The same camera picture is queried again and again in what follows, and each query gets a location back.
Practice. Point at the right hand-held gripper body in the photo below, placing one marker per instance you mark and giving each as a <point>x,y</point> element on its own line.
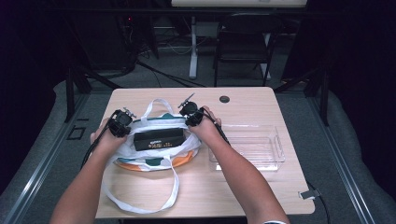
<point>191,112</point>

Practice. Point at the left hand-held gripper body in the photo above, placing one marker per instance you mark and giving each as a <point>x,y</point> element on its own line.
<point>120,121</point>

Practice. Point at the black rectangular box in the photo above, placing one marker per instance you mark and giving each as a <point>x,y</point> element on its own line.
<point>158,139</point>

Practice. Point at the white orange green tote bag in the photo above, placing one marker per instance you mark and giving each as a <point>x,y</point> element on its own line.
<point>155,158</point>

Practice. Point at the clear plastic container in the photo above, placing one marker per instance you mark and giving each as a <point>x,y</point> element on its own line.
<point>258,149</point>

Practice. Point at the person's right hand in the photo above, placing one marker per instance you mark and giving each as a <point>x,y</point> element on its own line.
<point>207,127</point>

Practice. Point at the person's left hand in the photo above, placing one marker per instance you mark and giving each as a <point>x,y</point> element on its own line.
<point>107,141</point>

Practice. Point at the black round table grommet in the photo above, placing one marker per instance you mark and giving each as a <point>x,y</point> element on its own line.
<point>224,99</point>

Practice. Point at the black metal stand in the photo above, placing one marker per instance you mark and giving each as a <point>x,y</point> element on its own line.
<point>70,93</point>
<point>324,99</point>

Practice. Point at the white desk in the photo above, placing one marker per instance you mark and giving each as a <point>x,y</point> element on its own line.
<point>193,46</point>

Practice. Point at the dark equipment with red light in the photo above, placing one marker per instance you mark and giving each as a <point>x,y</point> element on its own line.
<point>129,40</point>

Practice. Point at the black folding chair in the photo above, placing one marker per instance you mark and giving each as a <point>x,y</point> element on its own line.
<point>246,40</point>

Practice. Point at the white wristband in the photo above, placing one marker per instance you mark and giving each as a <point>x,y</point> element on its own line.
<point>274,222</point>

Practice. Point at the grey metal table clamp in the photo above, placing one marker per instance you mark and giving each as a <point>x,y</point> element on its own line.
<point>308,194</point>

